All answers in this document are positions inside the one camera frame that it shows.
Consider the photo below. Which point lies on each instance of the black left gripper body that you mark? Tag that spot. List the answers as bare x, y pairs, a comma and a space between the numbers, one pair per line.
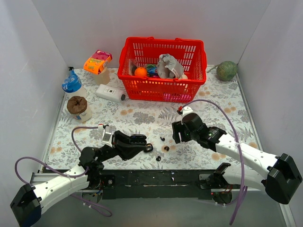
120, 143

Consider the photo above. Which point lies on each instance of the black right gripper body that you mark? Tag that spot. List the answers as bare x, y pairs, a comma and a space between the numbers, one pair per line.
178, 132

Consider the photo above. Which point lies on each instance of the taped black charging case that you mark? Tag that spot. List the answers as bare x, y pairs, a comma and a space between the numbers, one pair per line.
148, 148

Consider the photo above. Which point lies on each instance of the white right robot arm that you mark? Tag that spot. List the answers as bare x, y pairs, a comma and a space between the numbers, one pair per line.
278, 176

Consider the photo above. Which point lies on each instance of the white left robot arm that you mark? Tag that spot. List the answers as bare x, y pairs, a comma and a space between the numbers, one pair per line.
31, 201

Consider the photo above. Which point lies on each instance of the floral table mat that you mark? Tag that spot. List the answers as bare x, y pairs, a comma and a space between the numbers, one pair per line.
218, 104

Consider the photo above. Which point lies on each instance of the pink package in basket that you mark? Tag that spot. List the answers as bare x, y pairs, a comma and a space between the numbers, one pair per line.
177, 98

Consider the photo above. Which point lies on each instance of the white lying bottle black cap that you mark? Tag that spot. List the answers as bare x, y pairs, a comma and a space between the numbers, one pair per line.
110, 93

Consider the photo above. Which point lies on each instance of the brown lid white jar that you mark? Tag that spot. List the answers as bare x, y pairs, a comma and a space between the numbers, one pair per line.
79, 108

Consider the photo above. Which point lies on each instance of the grey crumpled paper bag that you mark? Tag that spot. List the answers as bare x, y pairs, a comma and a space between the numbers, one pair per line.
169, 68

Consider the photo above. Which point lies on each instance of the clear plastic jar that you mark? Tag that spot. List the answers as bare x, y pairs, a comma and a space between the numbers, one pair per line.
102, 78

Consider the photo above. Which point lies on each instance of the orange fruit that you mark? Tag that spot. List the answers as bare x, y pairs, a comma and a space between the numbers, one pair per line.
140, 72

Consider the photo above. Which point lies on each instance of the green round melon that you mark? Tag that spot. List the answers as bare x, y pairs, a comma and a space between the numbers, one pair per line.
226, 70

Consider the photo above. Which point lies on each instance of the red plastic shopping basket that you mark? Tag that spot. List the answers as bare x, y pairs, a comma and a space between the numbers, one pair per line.
146, 50

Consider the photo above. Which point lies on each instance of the blue lid plastic bottle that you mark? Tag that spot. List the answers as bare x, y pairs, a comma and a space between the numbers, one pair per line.
73, 86

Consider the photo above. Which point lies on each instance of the orange pink snack box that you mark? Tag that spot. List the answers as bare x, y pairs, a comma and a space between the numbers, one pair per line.
97, 62

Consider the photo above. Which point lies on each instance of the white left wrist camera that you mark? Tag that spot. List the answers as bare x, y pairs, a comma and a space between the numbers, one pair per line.
107, 134

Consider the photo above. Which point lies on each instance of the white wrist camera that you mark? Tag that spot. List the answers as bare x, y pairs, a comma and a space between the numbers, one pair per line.
183, 111
107, 134

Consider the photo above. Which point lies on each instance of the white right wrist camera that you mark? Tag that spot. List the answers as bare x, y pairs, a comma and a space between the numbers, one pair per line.
183, 111

